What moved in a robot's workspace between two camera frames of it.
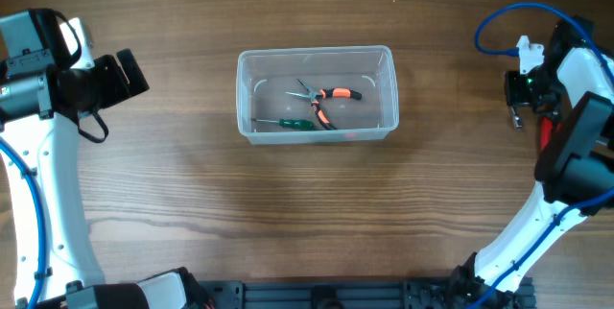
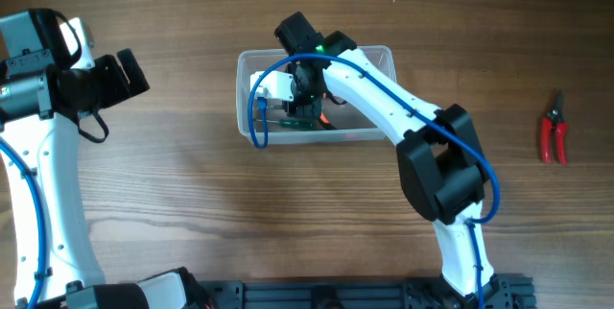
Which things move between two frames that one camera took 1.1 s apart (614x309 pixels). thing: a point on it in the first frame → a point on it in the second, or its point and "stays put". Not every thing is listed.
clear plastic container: [311, 94] stays put
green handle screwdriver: [302, 125] stays put
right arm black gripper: [519, 89] → [305, 108]
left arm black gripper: [108, 79] stays put
